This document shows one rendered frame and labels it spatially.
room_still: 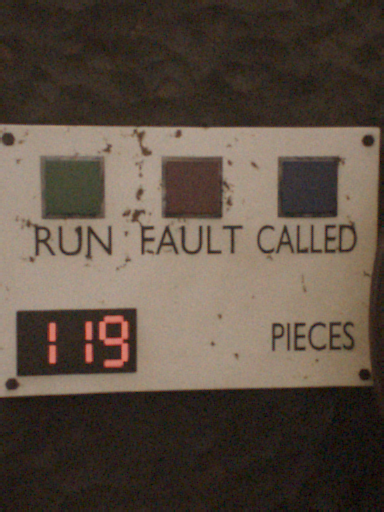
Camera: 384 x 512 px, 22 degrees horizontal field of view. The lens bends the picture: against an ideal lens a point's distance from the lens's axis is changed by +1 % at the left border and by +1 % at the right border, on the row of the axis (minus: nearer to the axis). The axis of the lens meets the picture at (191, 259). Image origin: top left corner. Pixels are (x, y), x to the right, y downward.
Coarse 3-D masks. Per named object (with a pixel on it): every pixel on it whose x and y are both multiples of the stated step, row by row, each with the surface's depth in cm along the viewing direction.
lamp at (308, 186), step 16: (288, 160) 67; (304, 160) 67; (320, 160) 67; (288, 176) 67; (304, 176) 67; (320, 176) 67; (288, 192) 67; (304, 192) 67; (320, 192) 67; (288, 208) 67; (304, 208) 67; (320, 208) 68
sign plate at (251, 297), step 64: (0, 128) 65; (64, 128) 65; (128, 128) 66; (192, 128) 67; (256, 128) 67; (320, 128) 68; (0, 192) 65; (128, 192) 66; (256, 192) 67; (0, 256) 66; (64, 256) 66; (128, 256) 67; (192, 256) 67; (256, 256) 68; (320, 256) 68; (0, 320) 66; (64, 320) 66; (128, 320) 67; (192, 320) 68; (256, 320) 68; (320, 320) 69; (0, 384) 66; (64, 384) 67; (128, 384) 67; (192, 384) 68; (256, 384) 69; (320, 384) 69
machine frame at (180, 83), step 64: (0, 0) 66; (64, 0) 67; (128, 0) 67; (192, 0) 68; (256, 0) 68; (320, 0) 69; (0, 64) 66; (64, 64) 67; (128, 64) 68; (192, 64) 68; (256, 64) 69; (320, 64) 69; (0, 448) 69; (64, 448) 69; (128, 448) 70; (192, 448) 70; (256, 448) 71; (320, 448) 72
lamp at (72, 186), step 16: (48, 160) 65; (64, 160) 65; (80, 160) 65; (96, 160) 65; (48, 176) 65; (64, 176) 65; (80, 176) 65; (96, 176) 65; (48, 192) 65; (64, 192) 65; (80, 192) 65; (96, 192) 65; (48, 208) 65; (64, 208) 65; (80, 208) 65; (96, 208) 66
